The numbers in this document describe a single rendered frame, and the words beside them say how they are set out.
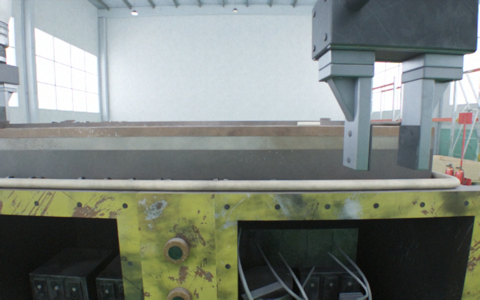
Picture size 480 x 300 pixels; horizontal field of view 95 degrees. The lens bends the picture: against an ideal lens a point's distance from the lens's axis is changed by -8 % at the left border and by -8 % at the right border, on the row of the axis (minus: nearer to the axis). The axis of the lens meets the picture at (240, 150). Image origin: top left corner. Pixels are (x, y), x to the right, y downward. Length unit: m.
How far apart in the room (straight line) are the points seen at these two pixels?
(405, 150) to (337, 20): 0.13
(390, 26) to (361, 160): 0.11
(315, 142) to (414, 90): 0.33
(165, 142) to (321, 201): 0.36
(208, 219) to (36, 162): 0.45
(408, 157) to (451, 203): 0.40
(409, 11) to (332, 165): 0.40
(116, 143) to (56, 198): 0.17
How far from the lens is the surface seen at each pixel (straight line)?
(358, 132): 0.22
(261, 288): 0.72
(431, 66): 0.26
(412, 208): 0.60
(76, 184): 0.60
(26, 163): 0.76
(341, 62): 0.22
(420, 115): 0.25
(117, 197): 0.54
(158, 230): 0.53
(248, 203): 0.48
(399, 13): 0.24
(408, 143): 0.26
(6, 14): 0.88
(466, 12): 0.28
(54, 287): 1.05
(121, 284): 0.92
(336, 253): 0.92
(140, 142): 0.58
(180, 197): 0.49
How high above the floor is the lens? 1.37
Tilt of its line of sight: 6 degrees down
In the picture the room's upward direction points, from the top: straight up
